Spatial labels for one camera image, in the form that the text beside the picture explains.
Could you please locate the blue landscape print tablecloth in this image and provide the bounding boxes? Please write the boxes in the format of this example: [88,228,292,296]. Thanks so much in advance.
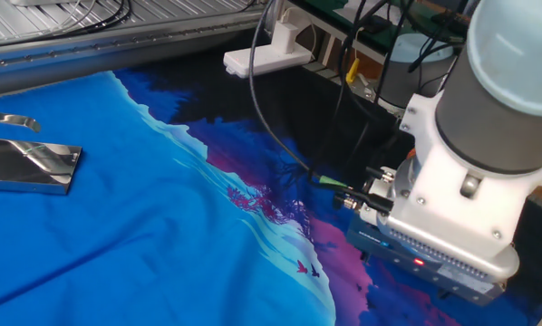
[0,52,542,326]

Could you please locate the grey Schunk gripper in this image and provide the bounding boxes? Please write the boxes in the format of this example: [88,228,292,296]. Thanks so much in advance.
[345,212,508,308]

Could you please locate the black pendant cables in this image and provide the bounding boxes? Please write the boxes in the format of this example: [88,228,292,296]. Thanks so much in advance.
[25,0,134,37]

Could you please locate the white power strip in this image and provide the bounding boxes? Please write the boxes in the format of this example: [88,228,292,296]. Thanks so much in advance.
[223,20,315,79]

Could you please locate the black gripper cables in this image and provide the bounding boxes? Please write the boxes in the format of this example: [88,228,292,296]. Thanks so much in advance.
[247,0,397,215]

